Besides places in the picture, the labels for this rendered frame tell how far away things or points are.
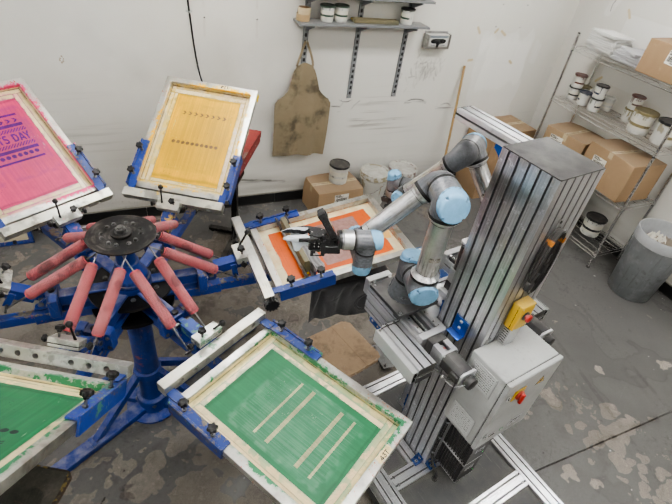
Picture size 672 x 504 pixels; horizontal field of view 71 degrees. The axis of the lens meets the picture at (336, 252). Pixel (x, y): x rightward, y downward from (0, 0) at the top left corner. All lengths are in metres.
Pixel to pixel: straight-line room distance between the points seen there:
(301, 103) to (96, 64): 1.64
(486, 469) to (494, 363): 1.08
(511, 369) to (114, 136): 3.44
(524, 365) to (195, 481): 1.86
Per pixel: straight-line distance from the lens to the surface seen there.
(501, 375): 2.04
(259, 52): 4.22
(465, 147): 2.25
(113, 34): 4.03
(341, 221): 2.82
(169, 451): 3.09
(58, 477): 2.04
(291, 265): 2.55
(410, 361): 2.02
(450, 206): 1.65
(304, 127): 4.53
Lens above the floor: 2.68
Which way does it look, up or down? 38 degrees down
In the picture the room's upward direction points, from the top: 9 degrees clockwise
